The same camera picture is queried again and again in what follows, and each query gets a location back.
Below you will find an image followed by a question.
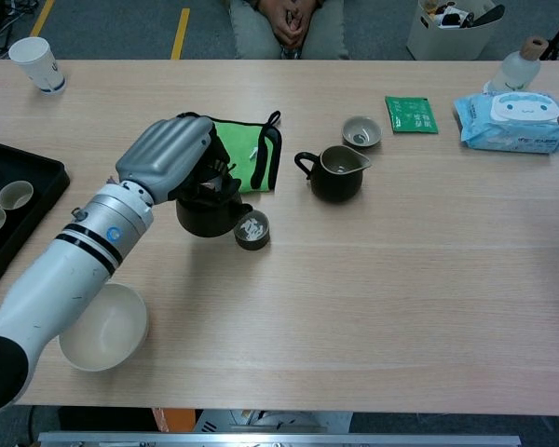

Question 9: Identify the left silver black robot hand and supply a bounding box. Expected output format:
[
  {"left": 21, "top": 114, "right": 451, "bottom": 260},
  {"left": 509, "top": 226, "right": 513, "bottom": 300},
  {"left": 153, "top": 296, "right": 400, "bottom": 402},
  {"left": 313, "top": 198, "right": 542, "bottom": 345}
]
[{"left": 115, "top": 110, "right": 242, "bottom": 205}]

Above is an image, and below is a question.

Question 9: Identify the black teapot with loop handle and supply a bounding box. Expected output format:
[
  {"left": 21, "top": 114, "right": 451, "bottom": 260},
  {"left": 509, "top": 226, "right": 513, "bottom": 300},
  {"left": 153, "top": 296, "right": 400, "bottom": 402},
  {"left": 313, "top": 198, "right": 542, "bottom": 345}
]
[{"left": 175, "top": 139, "right": 253, "bottom": 238}]

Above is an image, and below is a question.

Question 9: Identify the dark green tea cup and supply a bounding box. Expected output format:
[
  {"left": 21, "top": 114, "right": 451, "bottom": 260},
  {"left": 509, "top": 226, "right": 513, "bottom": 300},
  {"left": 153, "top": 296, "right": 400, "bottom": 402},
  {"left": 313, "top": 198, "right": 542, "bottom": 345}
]
[{"left": 233, "top": 209, "right": 271, "bottom": 251}]

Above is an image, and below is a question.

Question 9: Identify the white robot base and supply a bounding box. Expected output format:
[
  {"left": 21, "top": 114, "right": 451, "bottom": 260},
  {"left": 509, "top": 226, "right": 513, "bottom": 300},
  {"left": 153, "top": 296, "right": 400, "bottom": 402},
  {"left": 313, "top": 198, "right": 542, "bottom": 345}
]
[{"left": 193, "top": 409, "right": 353, "bottom": 434}]

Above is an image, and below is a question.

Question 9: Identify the blue wet wipes pack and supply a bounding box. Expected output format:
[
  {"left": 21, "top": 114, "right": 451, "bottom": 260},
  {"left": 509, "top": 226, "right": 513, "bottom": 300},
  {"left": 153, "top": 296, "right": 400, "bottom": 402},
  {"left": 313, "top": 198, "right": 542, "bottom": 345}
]
[{"left": 452, "top": 90, "right": 559, "bottom": 155}]

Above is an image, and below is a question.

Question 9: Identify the clear bottle with wooden cap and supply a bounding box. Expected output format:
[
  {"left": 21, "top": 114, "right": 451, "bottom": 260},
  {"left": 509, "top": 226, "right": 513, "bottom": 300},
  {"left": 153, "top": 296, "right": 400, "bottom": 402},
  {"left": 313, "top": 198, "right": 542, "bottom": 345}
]
[{"left": 486, "top": 35, "right": 550, "bottom": 94}]

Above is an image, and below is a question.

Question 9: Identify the green cloth with black trim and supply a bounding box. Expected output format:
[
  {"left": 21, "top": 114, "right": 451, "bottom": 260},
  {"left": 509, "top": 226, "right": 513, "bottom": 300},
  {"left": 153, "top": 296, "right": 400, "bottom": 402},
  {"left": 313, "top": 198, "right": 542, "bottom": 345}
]
[{"left": 211, "top": 110, "right": 283, "bottom": 195}]

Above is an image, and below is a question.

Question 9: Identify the dark green ladle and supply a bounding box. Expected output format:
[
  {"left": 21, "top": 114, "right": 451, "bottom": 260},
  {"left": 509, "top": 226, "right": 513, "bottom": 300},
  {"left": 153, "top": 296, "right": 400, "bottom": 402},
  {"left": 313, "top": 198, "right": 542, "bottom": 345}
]
[{"left": 468, "top": 3, "right": 507, "bottom": 28}]

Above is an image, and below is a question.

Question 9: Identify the black tray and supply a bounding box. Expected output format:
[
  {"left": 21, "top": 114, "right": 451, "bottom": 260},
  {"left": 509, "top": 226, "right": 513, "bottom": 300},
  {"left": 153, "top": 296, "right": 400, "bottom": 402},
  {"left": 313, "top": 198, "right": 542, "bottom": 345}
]
[{"left": 0, "top": 137, "right": 71, "bottom": 304}]

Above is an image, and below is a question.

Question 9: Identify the white storage bin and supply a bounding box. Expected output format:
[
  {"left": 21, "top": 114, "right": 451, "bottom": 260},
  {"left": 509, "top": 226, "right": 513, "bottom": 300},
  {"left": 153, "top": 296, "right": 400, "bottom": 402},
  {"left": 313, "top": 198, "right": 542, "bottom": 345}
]
[{"left": 405, "top": 0, "right": 507, "bottom": 61}]

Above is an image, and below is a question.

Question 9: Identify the seated person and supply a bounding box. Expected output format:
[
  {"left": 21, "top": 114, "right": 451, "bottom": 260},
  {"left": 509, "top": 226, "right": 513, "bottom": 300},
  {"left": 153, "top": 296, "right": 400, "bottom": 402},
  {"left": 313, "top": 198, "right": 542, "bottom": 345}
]
[{"left": 227, "top": 0, "right": 351, "bottom": 61}]

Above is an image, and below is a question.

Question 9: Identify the white paper cup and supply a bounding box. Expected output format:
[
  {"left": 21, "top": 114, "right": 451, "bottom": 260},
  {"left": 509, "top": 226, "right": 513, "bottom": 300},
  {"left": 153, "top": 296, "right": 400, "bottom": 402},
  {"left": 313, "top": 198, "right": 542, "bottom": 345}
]
[{"left": 7, "top": 36, "right": 68, "bottom": 96}]

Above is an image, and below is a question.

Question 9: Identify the green tea packet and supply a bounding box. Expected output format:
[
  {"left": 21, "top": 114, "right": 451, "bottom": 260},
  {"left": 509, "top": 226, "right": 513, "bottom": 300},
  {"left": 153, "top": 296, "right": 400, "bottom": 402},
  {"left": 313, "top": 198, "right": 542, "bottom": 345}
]
[{"left": 384, "top": 95, "right": 440, "bottom": 135}]

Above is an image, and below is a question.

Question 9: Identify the dark brown pitcher with spout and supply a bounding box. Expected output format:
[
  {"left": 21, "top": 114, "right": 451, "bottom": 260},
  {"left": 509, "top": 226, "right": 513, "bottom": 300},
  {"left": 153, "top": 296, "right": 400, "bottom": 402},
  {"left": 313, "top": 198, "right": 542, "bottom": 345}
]
[{"left": 293, "top": 144, "right": 372, "bottom": 204}]

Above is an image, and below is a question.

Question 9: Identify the large beige bowl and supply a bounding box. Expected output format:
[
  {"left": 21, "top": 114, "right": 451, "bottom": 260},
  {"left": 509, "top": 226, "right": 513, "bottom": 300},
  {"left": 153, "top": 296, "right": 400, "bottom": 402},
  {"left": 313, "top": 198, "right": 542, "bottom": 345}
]
[{"left": 58, "top": 282, "right": 150, "bottom": 373}]

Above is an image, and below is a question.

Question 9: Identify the small grey tea bowl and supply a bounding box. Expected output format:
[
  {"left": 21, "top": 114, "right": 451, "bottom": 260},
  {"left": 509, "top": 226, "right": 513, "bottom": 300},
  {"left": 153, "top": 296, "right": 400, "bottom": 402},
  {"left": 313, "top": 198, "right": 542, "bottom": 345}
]
[{"left": 341, "top": 115, "right": 383, "bottom": 149}]

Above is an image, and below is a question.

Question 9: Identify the black equipment stand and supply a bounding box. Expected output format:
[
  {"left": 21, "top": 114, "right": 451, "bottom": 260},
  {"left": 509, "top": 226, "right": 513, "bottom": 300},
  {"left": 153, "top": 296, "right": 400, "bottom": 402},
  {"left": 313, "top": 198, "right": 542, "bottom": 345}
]
[{"left": 0, "top": 0, "right": 41, "bottom": 60}]

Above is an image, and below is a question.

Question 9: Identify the aluminium rail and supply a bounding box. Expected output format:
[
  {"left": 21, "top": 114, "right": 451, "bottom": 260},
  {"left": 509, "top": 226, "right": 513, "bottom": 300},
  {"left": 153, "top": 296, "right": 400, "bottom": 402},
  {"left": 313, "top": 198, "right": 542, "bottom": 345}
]
[{"left": 36, "top": 431, "right": 523, "bottom": 447}]

